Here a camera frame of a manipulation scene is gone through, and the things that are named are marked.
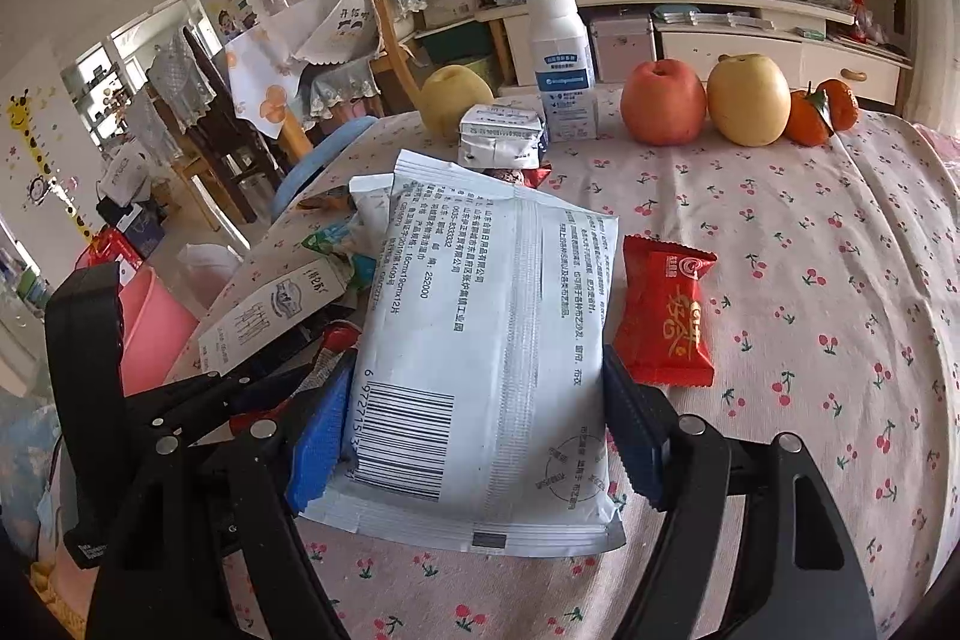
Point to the light wooden chair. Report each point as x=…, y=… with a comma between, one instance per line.
x=386, y=55

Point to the small metal waste can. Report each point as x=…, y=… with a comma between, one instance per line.
x=255, y=194

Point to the white shopping bag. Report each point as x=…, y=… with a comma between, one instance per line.
x=124, y=175

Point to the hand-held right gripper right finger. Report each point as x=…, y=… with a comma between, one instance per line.
x=634, y=437

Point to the large yellow pear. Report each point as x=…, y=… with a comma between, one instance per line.
x=748, y=99

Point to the red candy wrapper gold print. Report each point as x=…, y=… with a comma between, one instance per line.
x=664, y=317

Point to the red snack wrapper white circle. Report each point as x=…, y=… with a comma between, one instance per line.
x=534, y=177

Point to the cherry print tablecloth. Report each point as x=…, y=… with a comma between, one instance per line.
x=787, y=272

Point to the green lace trimmed cloth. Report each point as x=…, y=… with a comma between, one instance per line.
x=341, y=81

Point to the green plastic crate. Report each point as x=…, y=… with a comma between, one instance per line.
x=457, y=48

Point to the dark wooden chair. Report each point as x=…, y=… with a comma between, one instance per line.
x=217, y=115

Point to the blue round stool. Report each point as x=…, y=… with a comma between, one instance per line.
x=315, y=160

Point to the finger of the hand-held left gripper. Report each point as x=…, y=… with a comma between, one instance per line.
x=195, y=389
x=251, y=401

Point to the red apple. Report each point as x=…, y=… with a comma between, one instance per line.
x=664, y=102

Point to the white television cabinet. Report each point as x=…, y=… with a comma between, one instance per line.
x=735, y=40

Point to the small yellow pear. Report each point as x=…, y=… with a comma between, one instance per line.
x=450, y=96

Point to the red gift box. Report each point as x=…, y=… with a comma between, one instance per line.
x=112, y=246

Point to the white plastic bottle blue label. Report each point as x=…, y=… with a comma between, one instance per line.
x=562, y=55

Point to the silver metal case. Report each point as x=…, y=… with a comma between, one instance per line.
x=619, y=48

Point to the orange print white cloth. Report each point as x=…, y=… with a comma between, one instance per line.
x=255, y=85

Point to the white plastic bag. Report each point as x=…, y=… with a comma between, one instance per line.
x=210, y=269

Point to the small silver drink carton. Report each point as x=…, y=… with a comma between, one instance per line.
x=499, y=134

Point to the green snack wrapper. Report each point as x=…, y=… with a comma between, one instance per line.
x=330, y=242

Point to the pink plastic bin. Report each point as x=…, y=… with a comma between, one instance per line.
x=150, y=325

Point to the orange tangerine with leaf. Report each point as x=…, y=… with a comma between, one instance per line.
x=806, y=119

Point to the white wet wipes packet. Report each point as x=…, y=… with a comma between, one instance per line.
x=487, y=310

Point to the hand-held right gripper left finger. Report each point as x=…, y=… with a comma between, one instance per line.
x=321, y=441

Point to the giraffe wall sticker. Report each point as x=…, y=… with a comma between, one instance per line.
x=34, y=145

